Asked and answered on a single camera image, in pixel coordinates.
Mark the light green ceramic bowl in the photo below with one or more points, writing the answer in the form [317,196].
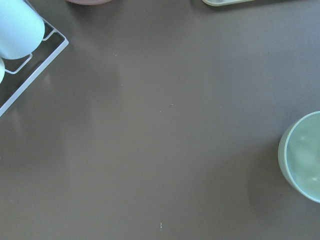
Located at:
[299,155]

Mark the pink bowl of ice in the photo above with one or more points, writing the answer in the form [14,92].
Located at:
[89,2]

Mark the cream plastic tray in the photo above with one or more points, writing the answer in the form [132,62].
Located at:
[219,3]

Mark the light blue plastic cup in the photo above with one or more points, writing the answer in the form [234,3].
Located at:
[21,29]

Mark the white wire cup rack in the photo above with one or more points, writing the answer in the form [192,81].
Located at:
[17,74]

